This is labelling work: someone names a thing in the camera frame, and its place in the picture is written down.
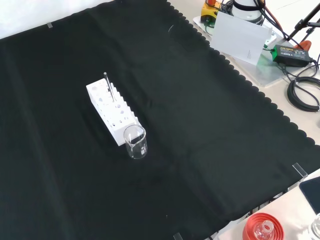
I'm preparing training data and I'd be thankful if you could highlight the small clear glass beaker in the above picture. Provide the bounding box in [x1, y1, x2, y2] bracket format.
[123, 124, 148, 160]

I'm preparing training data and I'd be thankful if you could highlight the black scalloped bench cloth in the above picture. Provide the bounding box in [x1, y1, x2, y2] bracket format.
[0, 0, 320, 240]

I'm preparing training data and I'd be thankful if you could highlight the small clear glass bottle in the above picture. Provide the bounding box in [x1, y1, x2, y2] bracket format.
[253, 220, 275, 240]

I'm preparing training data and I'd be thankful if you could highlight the pale white board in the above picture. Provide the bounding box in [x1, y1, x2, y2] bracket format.
[209, 11, 273, 66]

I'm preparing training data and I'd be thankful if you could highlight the clear glass vessel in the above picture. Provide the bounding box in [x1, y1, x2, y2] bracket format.
[308, 212, 320, 240]

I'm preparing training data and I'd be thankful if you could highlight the black tripod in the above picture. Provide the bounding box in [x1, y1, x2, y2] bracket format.
[287, 3, 320, 43]

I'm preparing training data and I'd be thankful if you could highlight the coiled black cable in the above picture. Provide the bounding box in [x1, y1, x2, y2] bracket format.
[286, 76, 320, 113]

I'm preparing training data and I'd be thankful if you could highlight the grey metal base plate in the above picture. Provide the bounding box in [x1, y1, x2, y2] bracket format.
[192, 14, 313, 88]

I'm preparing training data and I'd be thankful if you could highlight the black power adapter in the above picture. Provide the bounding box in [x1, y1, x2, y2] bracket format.
[271, 44, 313, 68]

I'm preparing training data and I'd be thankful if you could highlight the yellow stop button box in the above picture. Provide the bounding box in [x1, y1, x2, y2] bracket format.
[201, 0, 222, 25]

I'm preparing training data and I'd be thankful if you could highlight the orange cable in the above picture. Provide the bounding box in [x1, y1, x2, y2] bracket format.
[257, 0, 292, 41]

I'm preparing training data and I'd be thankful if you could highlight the clear glass rod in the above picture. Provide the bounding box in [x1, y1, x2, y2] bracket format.
[103, 71, 116, 103]

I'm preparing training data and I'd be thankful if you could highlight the dark flat tablet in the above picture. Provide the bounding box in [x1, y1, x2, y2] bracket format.
[298, 176, 320, 215]

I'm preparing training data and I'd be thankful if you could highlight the orange clamp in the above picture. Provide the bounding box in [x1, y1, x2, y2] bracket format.
[294, 39, 312, 51]

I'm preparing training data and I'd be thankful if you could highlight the white test tube rack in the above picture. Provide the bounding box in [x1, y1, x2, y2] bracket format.
[85, 78, 141, 147]

